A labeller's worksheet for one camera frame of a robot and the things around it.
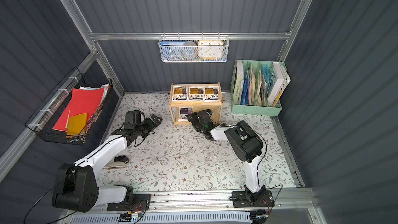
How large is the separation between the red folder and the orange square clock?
570 mm

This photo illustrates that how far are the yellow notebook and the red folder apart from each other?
1cm

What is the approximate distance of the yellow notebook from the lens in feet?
2.21
